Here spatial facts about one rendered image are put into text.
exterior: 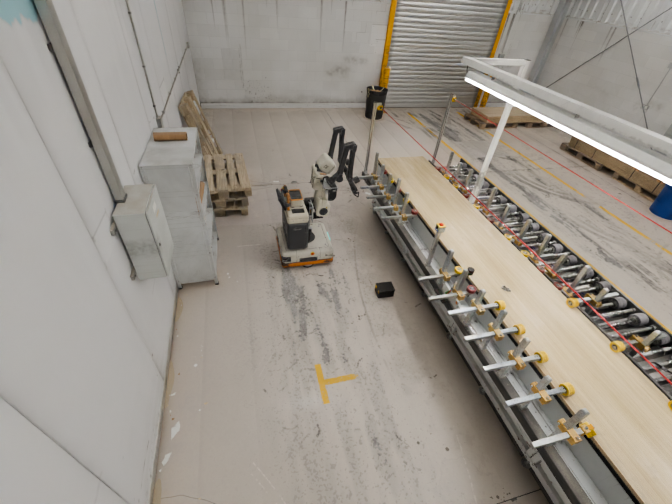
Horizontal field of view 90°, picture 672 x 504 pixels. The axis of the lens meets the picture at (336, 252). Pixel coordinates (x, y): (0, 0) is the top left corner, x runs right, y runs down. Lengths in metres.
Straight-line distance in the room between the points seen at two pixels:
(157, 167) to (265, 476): 2.70
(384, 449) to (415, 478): 0.30
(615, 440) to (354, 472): 1.77
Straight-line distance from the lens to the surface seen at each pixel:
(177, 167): 3.40
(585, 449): 3.00
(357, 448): 3.20
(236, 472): 3.16
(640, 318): 4.02
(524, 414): 2.94
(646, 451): 3.03
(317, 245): 4.28
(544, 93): 2.91
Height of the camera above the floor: 3.00
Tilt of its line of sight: 40 degrees down
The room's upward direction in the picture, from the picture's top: 6 degrees clockwise
